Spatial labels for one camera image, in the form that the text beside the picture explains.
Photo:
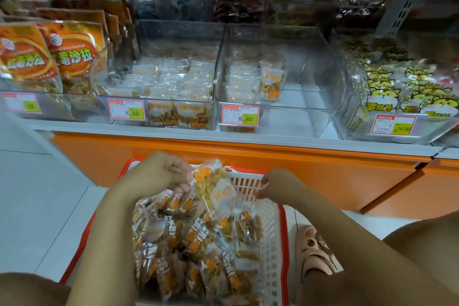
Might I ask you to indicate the person's right hand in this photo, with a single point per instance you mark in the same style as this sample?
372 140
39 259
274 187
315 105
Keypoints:
281 186

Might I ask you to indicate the person's left hand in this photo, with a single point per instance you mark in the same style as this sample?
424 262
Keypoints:
147 173

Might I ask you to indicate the white red-rimmed shopping basket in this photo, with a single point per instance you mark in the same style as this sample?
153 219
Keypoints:
276 245

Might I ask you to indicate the small brown snack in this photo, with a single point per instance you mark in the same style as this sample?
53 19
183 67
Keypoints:
211 182

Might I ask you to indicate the pile of small brown snacks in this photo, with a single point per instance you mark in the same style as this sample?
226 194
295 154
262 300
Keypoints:
201 252

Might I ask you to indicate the stack of orange packets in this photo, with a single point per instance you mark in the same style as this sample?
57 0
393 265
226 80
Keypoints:
29 55

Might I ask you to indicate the person's right forearm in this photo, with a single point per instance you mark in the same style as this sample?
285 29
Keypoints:
366 259

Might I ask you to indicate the person's left forearm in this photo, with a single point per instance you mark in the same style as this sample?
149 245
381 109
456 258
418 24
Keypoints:
107 259

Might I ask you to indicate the orange shelf base panel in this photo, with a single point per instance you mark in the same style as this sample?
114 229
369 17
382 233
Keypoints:
323 173

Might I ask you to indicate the yellow hamster snack packets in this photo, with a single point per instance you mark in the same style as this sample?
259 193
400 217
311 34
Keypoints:
401 87

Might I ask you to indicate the person's right leg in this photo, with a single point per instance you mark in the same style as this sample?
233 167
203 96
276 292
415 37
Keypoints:
430 245

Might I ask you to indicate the white yellow price tag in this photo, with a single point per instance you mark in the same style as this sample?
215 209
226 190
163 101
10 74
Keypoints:
393 125
126 109
239 115
21 103

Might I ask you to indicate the pink clog sandal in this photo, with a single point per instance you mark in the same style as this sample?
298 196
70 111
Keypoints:
312 252

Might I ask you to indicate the clear plastic bin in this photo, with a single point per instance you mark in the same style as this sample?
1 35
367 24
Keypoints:
344 130
179 33
79 108
308 65

